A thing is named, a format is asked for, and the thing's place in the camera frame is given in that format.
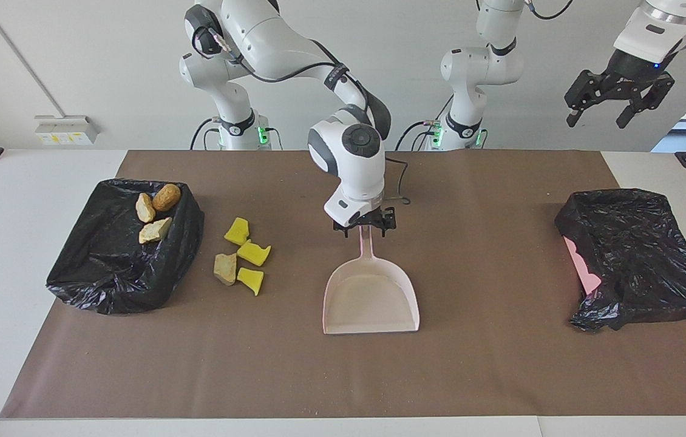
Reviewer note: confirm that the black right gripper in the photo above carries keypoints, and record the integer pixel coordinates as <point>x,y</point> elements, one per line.
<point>365,220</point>

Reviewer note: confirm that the tan sponge chunk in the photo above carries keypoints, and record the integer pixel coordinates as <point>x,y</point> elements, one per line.
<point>225,268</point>

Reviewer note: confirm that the yellow sponge piece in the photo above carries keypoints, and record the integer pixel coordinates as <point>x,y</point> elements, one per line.
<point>254,253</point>
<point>237,231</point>
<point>251,280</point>

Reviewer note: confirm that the black bag lined bin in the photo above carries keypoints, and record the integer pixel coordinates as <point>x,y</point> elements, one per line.
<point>106,261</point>

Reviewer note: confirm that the brown oval bread roll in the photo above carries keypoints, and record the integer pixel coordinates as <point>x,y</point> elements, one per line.
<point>166,196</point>

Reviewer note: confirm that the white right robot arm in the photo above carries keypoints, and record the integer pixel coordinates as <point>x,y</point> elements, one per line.
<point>361,182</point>

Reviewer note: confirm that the grey wall conduit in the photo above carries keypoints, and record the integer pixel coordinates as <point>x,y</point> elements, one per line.
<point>23,60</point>

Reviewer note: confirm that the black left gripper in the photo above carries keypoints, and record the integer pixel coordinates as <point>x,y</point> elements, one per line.
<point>634,65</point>

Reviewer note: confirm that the pink box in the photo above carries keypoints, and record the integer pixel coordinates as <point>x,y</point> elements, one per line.
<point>583,270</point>

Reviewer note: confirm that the pale crusty bread chunk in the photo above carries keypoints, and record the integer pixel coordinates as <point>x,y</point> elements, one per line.
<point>155,230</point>

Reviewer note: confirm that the white wall socket box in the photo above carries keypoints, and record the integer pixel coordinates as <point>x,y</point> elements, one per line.
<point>67,130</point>

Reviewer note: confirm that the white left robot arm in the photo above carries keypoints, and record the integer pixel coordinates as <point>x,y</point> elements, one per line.
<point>482,67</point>

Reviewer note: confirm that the brown paper table mat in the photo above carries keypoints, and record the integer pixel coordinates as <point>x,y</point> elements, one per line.
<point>343,376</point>

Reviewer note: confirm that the pale pink plastic dustpan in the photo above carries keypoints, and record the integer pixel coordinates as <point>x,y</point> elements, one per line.
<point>370,303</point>

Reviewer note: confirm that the black bag over pink box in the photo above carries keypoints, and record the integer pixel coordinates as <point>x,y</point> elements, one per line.
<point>640,261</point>

